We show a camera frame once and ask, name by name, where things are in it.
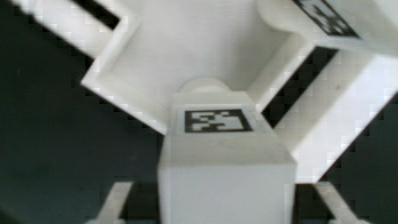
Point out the white chair leg with tag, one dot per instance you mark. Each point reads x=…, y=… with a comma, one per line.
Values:
x=346, y=24

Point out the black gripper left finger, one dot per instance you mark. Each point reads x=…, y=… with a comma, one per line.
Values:
x=129, y=205

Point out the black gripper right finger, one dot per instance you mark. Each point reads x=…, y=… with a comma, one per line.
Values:
x=319, y=207

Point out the white chair leg block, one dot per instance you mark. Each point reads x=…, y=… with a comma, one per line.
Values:
x=225, y=169

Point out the white chair seat part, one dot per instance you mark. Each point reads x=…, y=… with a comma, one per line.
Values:
x=161, y=41

